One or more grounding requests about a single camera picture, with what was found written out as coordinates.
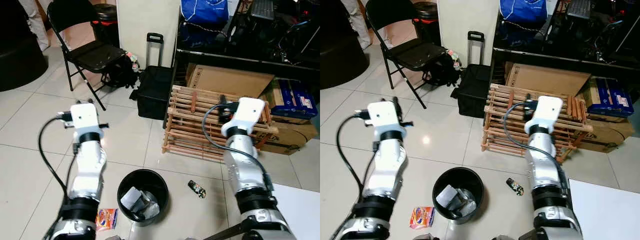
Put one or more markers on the open brown cardboard box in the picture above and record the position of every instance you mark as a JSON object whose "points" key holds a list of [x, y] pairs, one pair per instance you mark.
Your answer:
{"points": [[545, 79], [225, 80]]}

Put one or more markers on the brown cardboard box black print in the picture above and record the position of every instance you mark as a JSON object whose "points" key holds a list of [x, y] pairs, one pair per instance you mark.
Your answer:
{"points": [[292, 135], [607, 135]]}

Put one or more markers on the blue printed carton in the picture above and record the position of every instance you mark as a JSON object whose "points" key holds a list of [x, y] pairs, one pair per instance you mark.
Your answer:
{"points": [[610, 97], [295, 97]]}

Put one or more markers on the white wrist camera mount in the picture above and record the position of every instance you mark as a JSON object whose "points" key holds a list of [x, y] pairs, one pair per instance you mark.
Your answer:
{"points": [[85, 117], [382, 116], [248, 112], [547, 110]]}

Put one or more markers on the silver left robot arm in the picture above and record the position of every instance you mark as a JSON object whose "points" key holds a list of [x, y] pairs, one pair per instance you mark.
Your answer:
{"points": [[87, 165], [387, 170]]}

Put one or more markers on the crumpled silver wrapper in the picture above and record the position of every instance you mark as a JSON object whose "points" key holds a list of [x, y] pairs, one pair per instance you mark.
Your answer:
{"points": [[149, 207], [464, 206]]}

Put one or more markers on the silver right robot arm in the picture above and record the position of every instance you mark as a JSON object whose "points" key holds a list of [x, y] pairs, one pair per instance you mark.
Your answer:
{"points": [[245, 165], [542, 170]]}

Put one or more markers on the person leg beige trousers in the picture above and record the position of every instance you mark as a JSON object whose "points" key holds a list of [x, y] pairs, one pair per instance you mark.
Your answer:
{"points": [[35, 20], [356, 20]]}

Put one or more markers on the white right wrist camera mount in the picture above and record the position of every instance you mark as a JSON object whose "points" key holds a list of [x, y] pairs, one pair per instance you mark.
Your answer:
{"points": [[248, 112], [547, 110]]}

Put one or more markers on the orange snack packet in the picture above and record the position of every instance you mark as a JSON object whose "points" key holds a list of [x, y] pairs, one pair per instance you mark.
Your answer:
{"points": [[421, 218], [106, 220]]}

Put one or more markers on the black bin red band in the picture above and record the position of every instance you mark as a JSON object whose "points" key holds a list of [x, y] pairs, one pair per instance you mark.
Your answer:
{"points": [[106, 30], [426, 27]]}

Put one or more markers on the large black round tub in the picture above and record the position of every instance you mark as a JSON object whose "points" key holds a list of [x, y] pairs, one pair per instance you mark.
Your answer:
{"points": [[340, 65], [20, 65]]}

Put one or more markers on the white paper scrap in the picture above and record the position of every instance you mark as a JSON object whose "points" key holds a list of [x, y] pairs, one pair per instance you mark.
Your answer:
{"points": [[446, 196], [131, 196]]}

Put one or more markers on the black trolley suitcase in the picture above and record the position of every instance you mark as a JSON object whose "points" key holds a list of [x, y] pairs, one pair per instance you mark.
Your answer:
{"points": [[155, 95], [472, 92]]}

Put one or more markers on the black folding chair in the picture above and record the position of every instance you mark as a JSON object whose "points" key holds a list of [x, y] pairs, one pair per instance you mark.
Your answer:
{"points": [[97, 55], [417, 54]]}

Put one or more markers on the black cluttered desk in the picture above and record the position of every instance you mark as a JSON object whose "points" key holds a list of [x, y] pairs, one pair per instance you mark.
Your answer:
{"points": [[545, 54], [225, 56]]}

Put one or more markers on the wooden slat rack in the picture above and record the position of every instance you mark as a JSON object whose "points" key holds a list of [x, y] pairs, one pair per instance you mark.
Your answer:
{"points": [[505, 97], [190, 98]]}

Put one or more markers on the small dark labelled can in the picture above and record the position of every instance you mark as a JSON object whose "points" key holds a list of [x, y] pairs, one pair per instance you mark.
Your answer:
{"points": [[515, 186], [196, 189]]}

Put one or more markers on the dark grey keyboard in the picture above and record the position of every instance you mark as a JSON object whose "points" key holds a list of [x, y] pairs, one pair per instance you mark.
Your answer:
{"points": [[262, 9], [580, 9]]}

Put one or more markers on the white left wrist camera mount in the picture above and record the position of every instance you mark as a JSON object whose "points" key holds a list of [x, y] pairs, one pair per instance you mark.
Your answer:
{"points": [[382, 116], [85, 117]]}

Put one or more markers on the black backpack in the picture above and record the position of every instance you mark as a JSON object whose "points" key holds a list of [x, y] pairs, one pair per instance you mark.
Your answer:
{"points": [[440, 74], [120, 75]]}

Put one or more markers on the blue fabric bag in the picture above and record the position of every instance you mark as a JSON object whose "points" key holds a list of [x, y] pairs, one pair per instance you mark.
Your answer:
{"points": [[522, 11], [202, 11]]}

